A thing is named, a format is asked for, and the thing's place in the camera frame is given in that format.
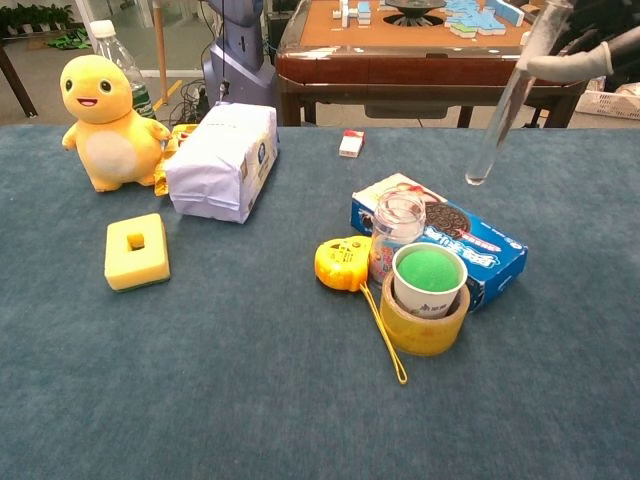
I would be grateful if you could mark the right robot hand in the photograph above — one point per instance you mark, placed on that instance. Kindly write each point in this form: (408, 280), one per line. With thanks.
(570, 67)

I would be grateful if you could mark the clear test tube white cap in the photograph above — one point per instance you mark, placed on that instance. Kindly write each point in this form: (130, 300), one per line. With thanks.
(500, 120)

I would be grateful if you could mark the clear plastic water bottle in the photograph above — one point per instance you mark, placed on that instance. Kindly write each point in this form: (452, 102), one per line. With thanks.
(117, 50)

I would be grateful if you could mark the black box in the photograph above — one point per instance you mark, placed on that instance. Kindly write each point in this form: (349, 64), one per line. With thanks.
(607, 85)

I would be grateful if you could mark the white plastic basket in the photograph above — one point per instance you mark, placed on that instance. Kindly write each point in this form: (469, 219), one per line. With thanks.
(610, 102)

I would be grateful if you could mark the single blue white mahjong tile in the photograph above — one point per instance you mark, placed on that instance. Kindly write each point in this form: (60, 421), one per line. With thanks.
(524, 39)

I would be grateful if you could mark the brown mahjong table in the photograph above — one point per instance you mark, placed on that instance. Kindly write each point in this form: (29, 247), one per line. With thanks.
(425, 65)

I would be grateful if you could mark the black mahjong table centre dial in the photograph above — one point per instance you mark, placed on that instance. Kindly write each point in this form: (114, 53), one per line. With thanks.
(415, 12)

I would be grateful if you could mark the blue cookie box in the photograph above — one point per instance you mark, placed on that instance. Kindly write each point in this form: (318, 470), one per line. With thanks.
(495, 250)

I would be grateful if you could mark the stacked blue white mahjong tiles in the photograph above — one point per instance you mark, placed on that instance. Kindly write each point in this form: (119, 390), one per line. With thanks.
(357, 15)

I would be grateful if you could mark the red white cigarette box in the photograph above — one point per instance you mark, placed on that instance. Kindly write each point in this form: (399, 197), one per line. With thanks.
(350, 147)

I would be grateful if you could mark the clear glass jar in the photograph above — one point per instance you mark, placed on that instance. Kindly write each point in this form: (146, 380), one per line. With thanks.
(395, 232)

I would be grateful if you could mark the green ball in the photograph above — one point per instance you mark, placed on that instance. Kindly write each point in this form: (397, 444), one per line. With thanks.
(430, 272)

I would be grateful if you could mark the white paper cup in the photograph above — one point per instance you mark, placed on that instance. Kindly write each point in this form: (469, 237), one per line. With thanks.
(425, 305)

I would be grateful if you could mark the yellow tape roll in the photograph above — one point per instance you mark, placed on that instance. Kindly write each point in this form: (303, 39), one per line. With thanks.
(420, 337)

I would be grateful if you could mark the blue grey machine base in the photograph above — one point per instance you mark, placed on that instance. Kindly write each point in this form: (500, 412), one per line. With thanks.
(240, 65)

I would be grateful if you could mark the pale paper bag package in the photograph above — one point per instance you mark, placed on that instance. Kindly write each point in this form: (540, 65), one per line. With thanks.
(220, 160)

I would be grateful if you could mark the wooden pole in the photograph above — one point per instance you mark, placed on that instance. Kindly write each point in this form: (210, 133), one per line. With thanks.
(161, 50)

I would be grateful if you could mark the yellow snack packet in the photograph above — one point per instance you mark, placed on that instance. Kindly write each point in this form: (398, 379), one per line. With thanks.
(161, 182)

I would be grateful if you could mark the blue felt table cover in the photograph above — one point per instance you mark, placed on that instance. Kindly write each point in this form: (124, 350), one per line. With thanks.
(250, 375)

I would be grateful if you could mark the yellow sponge block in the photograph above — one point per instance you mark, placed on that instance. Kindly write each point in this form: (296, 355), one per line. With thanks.
(150, 255)

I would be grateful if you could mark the yellow plush toy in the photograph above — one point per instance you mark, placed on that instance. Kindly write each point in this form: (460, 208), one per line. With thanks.
(107, 145)

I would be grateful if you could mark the row of potted plants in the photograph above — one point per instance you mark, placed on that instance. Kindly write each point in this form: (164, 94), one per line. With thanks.
(35, 17)

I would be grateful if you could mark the dark table leg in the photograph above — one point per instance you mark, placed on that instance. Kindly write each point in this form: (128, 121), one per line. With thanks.
(17, 85)

